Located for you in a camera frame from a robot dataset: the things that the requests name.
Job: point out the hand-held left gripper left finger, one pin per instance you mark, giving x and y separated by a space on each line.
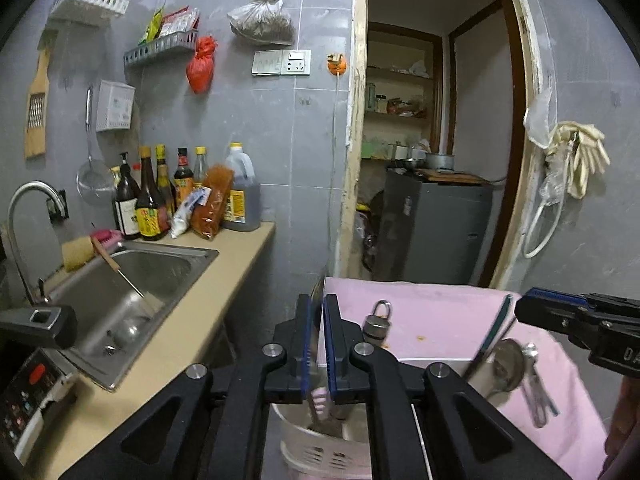
303 350

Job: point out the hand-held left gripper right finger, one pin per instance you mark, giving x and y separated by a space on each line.
331 350

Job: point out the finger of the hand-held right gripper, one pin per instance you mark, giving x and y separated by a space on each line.
550 317
557 296

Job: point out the silver metal fork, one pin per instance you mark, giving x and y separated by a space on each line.
329 421

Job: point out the white plastic utensil basket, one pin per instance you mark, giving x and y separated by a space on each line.
310 455

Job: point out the person's right hand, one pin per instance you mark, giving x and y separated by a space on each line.
625 415

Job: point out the pink floral cloth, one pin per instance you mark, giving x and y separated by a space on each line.
440 310

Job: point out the beige kitchen counter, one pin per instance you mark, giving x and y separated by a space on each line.
200 310

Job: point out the bags on floor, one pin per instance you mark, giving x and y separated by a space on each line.
367 240

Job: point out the cream rubber gloves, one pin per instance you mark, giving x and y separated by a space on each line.
582 155

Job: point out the grey cabinet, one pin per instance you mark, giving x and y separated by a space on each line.
430 230

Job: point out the stainless steel sink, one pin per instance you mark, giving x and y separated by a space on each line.
165 270

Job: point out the wooden cutting board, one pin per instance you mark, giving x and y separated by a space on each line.
450 177

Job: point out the large dark oil jug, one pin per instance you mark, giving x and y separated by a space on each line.
245 200

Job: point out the red spice packet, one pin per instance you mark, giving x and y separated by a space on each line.
215 200

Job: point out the clear hanging plastic bag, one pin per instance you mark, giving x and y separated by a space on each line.
540 120

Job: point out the metal pot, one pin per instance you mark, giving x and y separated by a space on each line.
440 161

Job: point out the white seasoning packet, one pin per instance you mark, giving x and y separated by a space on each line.
187 212

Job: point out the metal bowl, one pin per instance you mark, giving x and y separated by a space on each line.
411 164

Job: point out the soy sauce bottle yellow label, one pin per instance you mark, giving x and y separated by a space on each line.
150 220

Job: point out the clear bottle yellow cap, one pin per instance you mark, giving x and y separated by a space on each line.
200 170

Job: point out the dark bottle red label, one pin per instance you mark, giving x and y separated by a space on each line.
183 180

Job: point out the dark bottle with pump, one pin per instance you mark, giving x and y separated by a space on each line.
126 210

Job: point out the pink scrub brush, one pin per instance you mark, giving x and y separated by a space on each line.
107 236

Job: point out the tall dark sauce bottle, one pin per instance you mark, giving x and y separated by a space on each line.
162 170

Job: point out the wooden shelf unit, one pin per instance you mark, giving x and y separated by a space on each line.
400 115

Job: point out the yellow sponge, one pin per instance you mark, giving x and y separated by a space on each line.
77 255

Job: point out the metal mesh strainer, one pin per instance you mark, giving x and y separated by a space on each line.
95 185

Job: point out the black induction cooker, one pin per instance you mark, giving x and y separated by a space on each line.
25 400

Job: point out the orange plug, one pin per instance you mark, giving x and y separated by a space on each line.
336 63

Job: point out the red plastic bag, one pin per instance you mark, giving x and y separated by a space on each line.
200 67

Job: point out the curved metal faucet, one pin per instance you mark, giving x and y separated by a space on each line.
30 190

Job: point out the clear bag of dried goods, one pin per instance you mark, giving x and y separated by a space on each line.
262 20

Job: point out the wooden grater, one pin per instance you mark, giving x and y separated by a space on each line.
37 130

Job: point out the stack of seasoning packets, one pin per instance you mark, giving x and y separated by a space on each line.
172 22

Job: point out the worn door frame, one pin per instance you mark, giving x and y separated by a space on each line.
355 110

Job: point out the wall switch socket panel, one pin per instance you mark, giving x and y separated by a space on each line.
280 62

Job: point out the white wall holder box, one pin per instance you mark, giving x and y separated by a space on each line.
115 107

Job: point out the grey wall shelf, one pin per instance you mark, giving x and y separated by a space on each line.
160 49

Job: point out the white wall basket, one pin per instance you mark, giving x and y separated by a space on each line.
92 2

